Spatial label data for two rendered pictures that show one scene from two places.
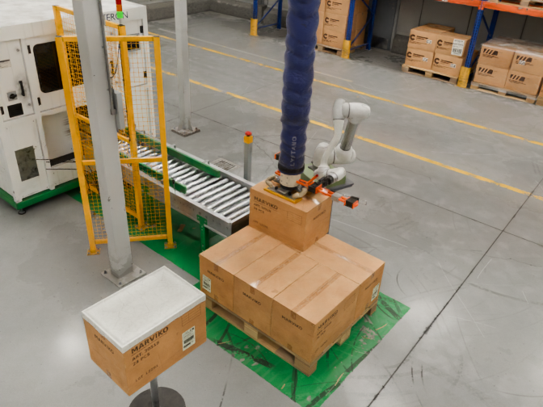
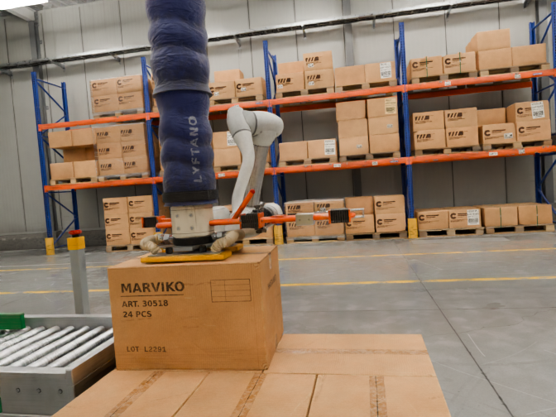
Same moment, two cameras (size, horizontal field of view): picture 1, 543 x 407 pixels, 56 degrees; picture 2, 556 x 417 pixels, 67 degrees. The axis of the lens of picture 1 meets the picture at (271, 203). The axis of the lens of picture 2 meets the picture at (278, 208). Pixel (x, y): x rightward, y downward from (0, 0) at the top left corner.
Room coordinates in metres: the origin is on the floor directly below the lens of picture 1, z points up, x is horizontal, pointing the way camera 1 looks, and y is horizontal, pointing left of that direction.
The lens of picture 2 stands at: (2.14, 0.32, 1.21)
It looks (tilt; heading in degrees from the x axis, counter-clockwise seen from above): 3 degrees down; 333
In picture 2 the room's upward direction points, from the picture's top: 4 degrees counter-clockwise
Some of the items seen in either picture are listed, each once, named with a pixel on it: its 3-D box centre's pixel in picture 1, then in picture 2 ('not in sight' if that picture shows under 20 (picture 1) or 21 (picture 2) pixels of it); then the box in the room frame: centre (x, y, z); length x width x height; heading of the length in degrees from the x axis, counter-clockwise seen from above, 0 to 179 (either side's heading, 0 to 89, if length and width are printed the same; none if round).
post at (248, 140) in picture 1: (247, 178); (83, 322); (4.84, 0.27, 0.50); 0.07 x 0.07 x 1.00; 51
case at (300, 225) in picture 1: (289, 210); (203, 302); (3.86, -0.17, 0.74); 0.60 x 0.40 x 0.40; 54
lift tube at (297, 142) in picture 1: (295, 111); (181, 76); (3.85, -0.15, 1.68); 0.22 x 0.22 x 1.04
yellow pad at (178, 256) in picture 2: (283, 192); (186, 252); (3.78, -0.09, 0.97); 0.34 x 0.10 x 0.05; 53
